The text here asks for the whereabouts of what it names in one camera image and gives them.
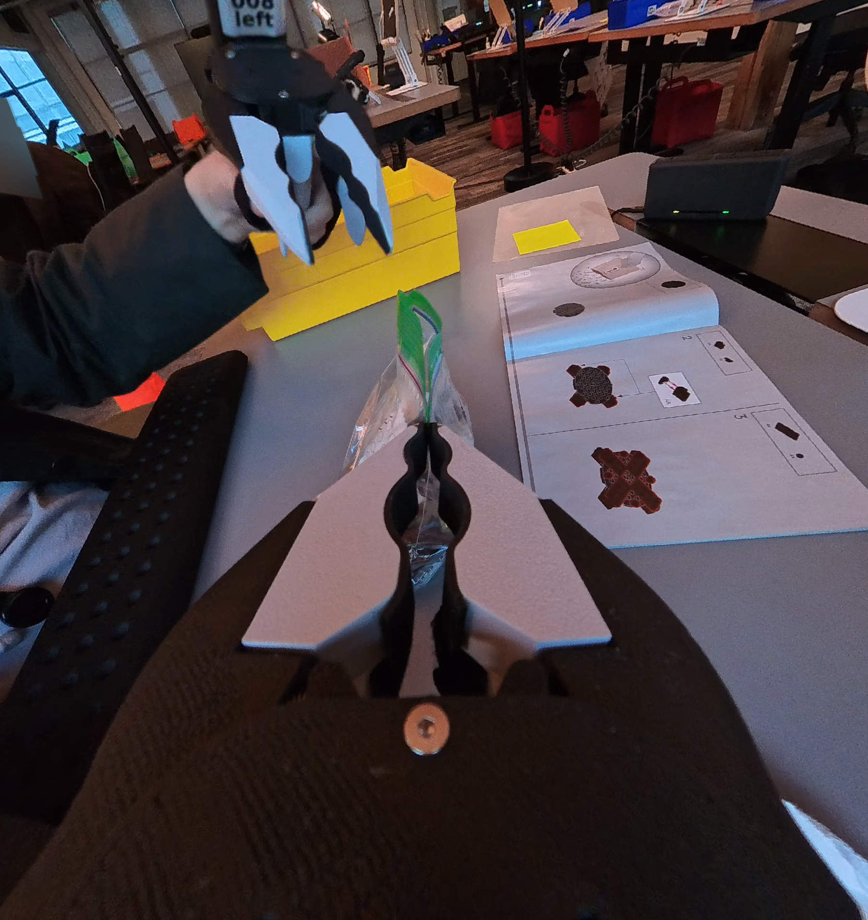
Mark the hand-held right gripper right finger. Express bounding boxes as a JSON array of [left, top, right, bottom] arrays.
[[428, 424, 613, 698]]

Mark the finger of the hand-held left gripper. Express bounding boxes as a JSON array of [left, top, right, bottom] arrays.
[[317, 111, 395, 256], [229, 115, 316, 267]]

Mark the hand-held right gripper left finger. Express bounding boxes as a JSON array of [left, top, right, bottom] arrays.
[[241, 424, 435, 698]]

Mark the clear zip bag green seal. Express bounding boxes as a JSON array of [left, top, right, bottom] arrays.
[[342, 289, 475, 590]]

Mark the person's left hand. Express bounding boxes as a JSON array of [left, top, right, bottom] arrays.
[[184, 149, 271, 244]]

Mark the yellow plastic bin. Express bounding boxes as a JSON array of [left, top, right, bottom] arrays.
[[312, 158, 458, 238], [242, 208, 461, 343]]

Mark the black floor pole stand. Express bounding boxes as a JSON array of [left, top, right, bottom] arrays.
[[502, 0, 557, 194]]

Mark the clear plastic sleeve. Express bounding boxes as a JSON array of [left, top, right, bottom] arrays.
[[493, 185, 620, 263]]

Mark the open instruction booklet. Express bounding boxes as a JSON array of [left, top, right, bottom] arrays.
[[497, 242, 868, 551]]

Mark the yellow sticky note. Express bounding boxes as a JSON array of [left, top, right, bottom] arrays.
[[513, 219, 582, 256]]

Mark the long wooden table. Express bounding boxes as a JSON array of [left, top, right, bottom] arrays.
[[466, 29, 607, 127], [588, 0, 868, 152]]

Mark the black perforated chair armrest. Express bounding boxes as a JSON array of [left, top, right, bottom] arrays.
[[0, 350, 249, 820]]

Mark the orange floor tape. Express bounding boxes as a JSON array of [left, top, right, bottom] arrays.
[[114, 372, 167, 412]]

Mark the window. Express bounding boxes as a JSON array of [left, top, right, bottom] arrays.
[[0, 46, 82, 145]]

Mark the person's light grey clothing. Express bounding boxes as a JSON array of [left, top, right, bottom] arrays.
[[0, 478, 111, 720]]

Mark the blue bin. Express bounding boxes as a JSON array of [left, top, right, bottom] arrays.
[[606, 0, 668, 30]]

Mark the black box with green lights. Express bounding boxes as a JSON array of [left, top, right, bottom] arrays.
[[644, 151, 790, 221]]

